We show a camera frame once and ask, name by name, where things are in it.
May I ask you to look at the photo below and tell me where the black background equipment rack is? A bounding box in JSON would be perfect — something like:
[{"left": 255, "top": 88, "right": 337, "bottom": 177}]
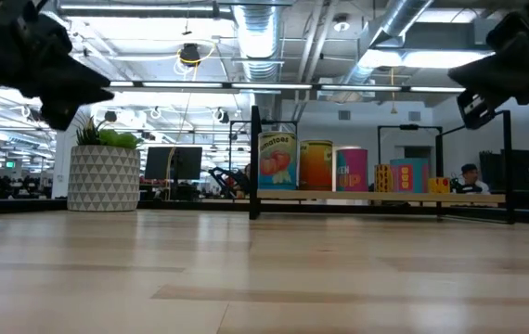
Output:
[{"left": 479, "top": 148, "right": 529, "bottom": 192}]

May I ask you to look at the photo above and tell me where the black aluminium rig frame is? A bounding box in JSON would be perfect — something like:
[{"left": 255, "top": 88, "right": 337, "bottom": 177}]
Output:
[{"left": 0, "top": 197, "right": 529, "bottom": 227}]

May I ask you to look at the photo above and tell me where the black background monitor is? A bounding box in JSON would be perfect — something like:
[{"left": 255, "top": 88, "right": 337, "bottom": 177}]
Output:
[{"left": 144, "top": 146, "right": 203, "bottom": 181}]

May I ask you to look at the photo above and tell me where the small yellow can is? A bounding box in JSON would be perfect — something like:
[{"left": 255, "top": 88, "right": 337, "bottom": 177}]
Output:
[{"left": 428, "top": 176, "right": 452, "bottom": 194}]

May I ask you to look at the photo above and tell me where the silver ventilation duct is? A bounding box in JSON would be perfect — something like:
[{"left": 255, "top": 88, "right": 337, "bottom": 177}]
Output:
[
  {"left": 338, "top": 0, "right": 436, "bottom": 87},
  {"left": 232, "top": 0, "right": 285, "bottom": 84}
]

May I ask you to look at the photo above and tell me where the person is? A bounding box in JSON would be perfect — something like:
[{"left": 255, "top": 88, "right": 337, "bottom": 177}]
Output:
[{"left": 458, "top": 162, "right": 491, "bottom": 195}]

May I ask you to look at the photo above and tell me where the black ceiling camera yellow cable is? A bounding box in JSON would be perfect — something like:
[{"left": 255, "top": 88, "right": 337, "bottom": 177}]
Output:
[{"left": 179, "top": 42, "right": 202, "bottom": 69}]

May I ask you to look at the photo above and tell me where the long linear ceiling light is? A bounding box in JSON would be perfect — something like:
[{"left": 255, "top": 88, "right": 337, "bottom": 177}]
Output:
[{"left": 106, "top": 79, "right": 468, "bottom": 94}]

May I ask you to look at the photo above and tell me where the blue tomatoes can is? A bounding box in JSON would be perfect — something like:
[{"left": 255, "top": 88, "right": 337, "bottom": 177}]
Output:
[{"left": 258, "top": 132, "right": 298, "bottom": 190}]

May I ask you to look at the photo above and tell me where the colourful chicken soup can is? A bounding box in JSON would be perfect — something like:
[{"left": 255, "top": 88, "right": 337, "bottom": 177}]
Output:
[{"left": 336, "top": 148, "right": 369, "bottom": 193}]

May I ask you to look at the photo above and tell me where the triangle patterned succulent planter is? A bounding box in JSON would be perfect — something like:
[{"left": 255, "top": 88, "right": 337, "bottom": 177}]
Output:
[{"left": 67, "top": 109, "right": 143, "bottom": 212}]

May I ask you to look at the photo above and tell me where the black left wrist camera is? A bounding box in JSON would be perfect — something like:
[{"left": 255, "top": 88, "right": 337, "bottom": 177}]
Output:
[{"left": 11, "top": 13, "right": 73, "bottom": 58}]

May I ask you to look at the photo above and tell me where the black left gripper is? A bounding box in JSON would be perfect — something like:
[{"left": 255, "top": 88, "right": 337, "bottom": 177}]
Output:
[{"left": 0, "top": 26, "right": 115, "bottom": 132}]

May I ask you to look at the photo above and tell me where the wooden shelf with black frame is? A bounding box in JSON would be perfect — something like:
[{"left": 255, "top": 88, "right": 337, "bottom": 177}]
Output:
[{"left": 249, "top": 105, "right": 514, "bottom": 225}]

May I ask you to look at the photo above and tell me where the yellow chili pepper can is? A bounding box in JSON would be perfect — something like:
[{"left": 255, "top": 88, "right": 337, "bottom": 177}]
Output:
[{"left": 374, "top": 163, "right": 394, "bottom": 193}]

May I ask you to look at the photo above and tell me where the orange green beans can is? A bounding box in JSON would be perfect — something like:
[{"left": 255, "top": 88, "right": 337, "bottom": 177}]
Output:
[{"left": 298, "top": 139, "right": 334, "bottom": 192}]

